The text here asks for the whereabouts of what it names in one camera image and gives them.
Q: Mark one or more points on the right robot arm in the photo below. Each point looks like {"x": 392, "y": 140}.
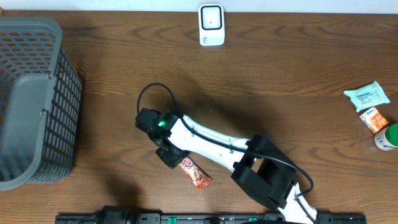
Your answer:
{"x": 257, "y": 166}

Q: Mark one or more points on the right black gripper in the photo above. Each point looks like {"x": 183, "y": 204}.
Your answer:
{"x": 170, "y": 160}

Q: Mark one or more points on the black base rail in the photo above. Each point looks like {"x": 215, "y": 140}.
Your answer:
{"x": 116, "y": 215}

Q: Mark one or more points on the small orange snack box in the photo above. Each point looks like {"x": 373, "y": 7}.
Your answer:
{"x": 373, "y": 119}

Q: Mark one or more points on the grey plastic mesh basket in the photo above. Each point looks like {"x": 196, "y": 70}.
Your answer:
{"x": 41, "y": 97}

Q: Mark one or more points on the red chocolate bar wrapper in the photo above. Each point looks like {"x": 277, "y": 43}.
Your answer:
{"x": 197, "y": 175}

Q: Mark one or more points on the green lid jar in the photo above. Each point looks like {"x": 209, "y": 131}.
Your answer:
{"x": 386, "y": 139}

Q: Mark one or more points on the teal toilet tissue pack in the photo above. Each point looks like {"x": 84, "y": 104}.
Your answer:
{"x": 367, "y": 96}

